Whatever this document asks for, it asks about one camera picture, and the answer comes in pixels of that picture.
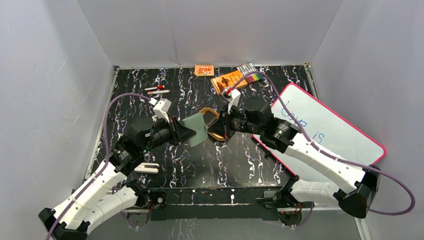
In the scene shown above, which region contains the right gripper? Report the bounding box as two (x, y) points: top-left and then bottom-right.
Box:
(207, 103), (263, 140)

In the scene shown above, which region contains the mint green card holder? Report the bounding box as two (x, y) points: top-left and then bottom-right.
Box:
(182, 112), (208, 148)

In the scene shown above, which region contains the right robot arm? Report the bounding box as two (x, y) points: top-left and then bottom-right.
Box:
(208, 97), (380, 219)

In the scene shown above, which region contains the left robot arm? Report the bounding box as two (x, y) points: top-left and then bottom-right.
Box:
(38, 113), (208, 240)

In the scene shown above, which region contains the small orange card box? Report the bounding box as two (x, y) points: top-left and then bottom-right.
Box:
(194, 64), (215, 77)

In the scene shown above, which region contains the tan oval tray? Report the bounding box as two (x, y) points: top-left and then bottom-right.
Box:
(199, 107), (226, 142)

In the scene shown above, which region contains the orange book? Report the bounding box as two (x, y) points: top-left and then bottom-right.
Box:
(210, 70), (243, 95)

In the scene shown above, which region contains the white pink marker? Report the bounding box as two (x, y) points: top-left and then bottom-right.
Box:
(147, 90), (171, 95)

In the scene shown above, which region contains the red capped marker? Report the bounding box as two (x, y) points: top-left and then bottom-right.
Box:
(144, 85), (165, 91)

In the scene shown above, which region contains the set of coloured markers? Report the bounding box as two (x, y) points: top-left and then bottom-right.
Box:
(236, 62), (263, 84)

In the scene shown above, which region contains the pink framed whiteboard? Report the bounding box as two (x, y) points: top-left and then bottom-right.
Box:
(270, 83), (387, 166)

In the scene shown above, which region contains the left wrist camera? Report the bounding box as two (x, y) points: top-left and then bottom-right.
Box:
(149, 98), (172, 123)

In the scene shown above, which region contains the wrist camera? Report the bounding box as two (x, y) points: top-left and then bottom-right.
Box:
(149, 98), (172, 123)
(221, 86), (241, 109)

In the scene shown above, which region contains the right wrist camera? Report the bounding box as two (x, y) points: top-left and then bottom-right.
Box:
(221, 86), (241, 109)

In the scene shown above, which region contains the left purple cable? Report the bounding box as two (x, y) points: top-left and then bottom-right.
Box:
(44, 92), (153, 240)

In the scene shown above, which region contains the black base frame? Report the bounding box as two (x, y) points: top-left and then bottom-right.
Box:
(125, 187), (306, 227)

